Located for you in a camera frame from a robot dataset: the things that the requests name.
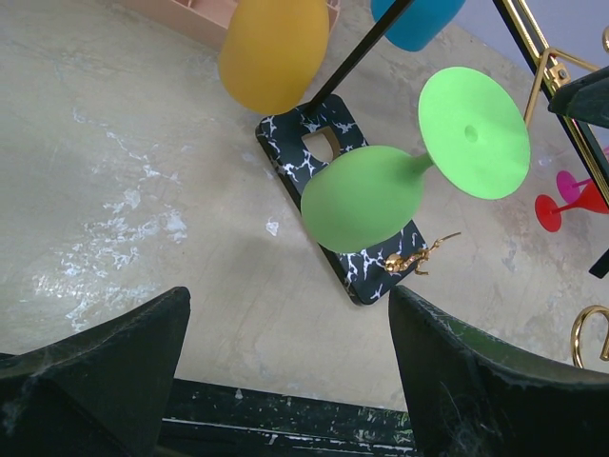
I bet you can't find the yellow plastic wine glass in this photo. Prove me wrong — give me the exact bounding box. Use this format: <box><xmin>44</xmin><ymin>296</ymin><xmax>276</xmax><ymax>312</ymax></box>
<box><xmin>218</xmin><ymin>0</ymin><xmax>329</xmax><ymax>115</ymax></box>

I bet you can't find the red plastic wine glass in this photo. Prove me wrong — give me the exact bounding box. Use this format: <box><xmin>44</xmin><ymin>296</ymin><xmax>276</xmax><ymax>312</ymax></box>
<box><xmin>535</xmin><ymin>181</ymin><xmax>608</xmax><ymax>232</ymax></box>

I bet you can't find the tan plastic file organizer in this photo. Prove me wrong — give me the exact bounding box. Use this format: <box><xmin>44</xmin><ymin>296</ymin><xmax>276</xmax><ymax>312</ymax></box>
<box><xmin>113</xmin><ymin>0</ymin><xmax>344</xmax><ymax>49</ymax></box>

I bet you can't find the pink plastic wine glass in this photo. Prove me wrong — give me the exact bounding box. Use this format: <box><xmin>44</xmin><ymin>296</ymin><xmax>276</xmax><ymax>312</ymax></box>
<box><xmin>556</xmin><ymin>170</ymin><xmax>608</xmax><ymax>213</ymax></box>

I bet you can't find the green plastic wine glass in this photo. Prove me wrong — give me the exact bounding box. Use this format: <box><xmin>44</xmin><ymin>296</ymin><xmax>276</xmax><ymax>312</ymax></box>
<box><xmin>300</xmin><ymin>67</ymin><xmax>531</xmax><ymax>253</ymax></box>

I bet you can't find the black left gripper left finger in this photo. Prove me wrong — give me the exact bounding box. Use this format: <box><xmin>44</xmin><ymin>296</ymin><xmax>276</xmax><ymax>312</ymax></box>
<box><xmin>1</xmin><ymin>287</ymin><xmax>190</xmax><ymax>456</ymax></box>

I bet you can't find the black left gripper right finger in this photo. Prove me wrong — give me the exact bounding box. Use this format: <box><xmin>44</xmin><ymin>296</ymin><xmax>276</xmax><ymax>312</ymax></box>
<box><xmin>388</xmin><ymin>287</ymin><xmax>608</xmax><ymax>456</ymax></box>

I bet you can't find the blue plastic wine glass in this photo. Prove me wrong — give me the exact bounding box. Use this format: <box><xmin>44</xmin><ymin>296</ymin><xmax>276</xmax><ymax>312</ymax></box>
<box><xmin>384</xmin><ymin>0</ymin><xmax>465</xmax><ymax>52</ymax></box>

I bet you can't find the black marbled rack base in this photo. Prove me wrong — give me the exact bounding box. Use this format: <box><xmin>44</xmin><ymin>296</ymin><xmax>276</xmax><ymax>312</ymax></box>
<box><xmin>255</xmin><ymin>94</ymin><xmax>426</xmax><ymax>306</ymax></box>

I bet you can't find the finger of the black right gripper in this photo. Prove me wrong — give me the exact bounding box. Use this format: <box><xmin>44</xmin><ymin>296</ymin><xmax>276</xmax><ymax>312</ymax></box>
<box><xmin>548</xmin><ymin>67</ymin><xmax>609</xmax><ymax>129</ymax></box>

